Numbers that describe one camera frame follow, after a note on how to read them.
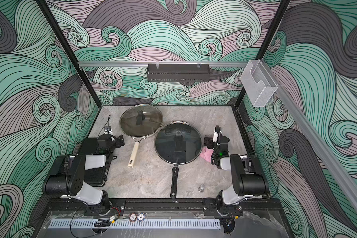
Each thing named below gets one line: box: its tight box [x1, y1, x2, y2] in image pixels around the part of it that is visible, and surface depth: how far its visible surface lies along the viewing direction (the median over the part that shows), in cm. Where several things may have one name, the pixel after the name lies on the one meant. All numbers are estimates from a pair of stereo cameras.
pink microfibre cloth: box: [199, 145, 215, 163], surface depth 89 cm
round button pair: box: [128, 212, 146, 223], surface depth 72 cm
